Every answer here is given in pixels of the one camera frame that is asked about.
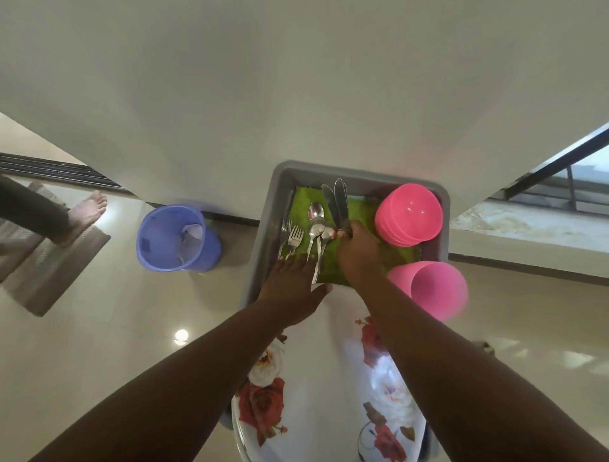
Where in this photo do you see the stack of pink bowls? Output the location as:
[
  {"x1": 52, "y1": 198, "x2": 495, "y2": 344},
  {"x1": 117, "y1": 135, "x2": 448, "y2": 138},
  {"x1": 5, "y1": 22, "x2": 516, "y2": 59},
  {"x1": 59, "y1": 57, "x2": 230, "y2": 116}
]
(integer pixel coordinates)
[{"x1": 374, "y1": 183, "x2": 444, "y2": 248}]

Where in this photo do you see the person's right forearm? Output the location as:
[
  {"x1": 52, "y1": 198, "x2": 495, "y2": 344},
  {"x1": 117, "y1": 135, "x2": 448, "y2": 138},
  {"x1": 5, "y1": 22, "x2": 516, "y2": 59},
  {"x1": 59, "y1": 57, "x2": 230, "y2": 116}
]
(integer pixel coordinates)
[{"x1": 354, "y1": 266, "x2": 609, "y2": 462}]

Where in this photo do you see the grey plastic tray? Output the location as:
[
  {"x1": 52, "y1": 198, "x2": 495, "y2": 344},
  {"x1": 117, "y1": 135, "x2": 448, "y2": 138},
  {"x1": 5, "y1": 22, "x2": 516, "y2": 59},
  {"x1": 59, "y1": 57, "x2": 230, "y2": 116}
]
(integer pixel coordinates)
[{"x1": 218, "y1": 160, "x2": 452, "y2": 462}]

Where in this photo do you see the stack of pink cups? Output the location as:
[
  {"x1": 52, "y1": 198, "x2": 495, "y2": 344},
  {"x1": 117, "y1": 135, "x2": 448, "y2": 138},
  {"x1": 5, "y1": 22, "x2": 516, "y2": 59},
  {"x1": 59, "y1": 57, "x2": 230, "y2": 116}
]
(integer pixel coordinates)
[{"x1": 386, "y1": 260, "x2": 469, "y2": 324}]

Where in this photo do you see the person's left hand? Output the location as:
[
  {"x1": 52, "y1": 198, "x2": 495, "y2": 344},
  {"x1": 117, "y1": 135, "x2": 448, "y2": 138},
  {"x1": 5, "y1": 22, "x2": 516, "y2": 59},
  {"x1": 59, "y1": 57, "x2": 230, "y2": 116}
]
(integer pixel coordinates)
[{"x1": 256, "y1": 252, "x2": 334, "y2": 329}]

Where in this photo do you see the crumpled white paper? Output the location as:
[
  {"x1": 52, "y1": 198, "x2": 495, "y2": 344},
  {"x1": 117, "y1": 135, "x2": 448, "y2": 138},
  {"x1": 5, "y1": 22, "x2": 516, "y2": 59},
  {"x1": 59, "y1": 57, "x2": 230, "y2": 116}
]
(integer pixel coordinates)
[{"x1": 176, "y1": 223, "x2": 204, "y2": 267}]

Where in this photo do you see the person's left forearm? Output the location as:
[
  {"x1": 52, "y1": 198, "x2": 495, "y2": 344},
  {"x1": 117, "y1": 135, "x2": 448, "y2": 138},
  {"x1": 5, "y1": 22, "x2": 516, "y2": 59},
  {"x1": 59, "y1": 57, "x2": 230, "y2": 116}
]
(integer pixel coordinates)
[{"x1": 28, "y1": 300, "x2": 296, "y2": 462}]

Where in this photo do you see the green cloth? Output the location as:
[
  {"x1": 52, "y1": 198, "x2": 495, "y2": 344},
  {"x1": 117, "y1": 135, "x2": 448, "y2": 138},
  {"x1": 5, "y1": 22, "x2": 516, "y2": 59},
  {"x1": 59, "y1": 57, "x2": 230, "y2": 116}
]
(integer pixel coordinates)
[{"x1": 285, "y1": 186, "x2": 422, "y2": 287}]

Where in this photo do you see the grey striped doormat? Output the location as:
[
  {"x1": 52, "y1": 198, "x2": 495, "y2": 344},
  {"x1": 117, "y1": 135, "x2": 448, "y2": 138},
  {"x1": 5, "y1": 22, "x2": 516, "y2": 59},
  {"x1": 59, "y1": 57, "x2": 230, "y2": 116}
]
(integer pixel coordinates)
[{"x1": 0, "y1": 180, "x2": 112, "y2": 319}]

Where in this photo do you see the blue waste bin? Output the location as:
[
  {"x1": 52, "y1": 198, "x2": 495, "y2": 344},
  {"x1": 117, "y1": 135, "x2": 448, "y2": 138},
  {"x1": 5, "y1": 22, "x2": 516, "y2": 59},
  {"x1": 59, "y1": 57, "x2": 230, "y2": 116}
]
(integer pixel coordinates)
[{"x1": 136, "y1": 204, "x2": 223, "y2": 273}]

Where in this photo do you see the person's right hand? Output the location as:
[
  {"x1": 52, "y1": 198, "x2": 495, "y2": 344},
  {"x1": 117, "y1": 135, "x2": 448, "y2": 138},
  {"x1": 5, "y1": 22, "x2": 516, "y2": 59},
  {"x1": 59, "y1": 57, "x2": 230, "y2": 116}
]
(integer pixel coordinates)
[{"x1": 335, "y1": 221, "x2": 384, "y2": 286}]

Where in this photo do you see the black barred window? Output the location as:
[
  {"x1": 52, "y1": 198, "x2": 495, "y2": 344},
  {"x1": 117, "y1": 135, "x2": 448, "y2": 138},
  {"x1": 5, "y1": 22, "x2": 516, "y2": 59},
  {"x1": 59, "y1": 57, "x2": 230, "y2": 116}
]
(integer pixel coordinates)
[{"x1": 492, "y1": 122, "x2": 609, "y2": 218}]

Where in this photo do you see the steel fork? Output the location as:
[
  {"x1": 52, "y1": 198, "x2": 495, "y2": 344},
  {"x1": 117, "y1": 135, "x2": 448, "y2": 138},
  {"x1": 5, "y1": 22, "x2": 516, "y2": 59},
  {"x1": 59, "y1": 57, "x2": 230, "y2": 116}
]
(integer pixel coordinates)
[
  {"x1": 287, "y1": 224, "x2": 305, "y2": 260},
  {"x1": 278, "y1": 218, "x2": 292, "y2": 260}
]

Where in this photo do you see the stack of floral plates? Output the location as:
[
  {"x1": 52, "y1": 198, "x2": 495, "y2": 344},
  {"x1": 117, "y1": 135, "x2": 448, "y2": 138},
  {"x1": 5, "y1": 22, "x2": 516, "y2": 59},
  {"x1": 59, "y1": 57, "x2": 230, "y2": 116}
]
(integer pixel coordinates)
[{"x1": 232, "y1": 280, "x2": 429, "y2": 462}]

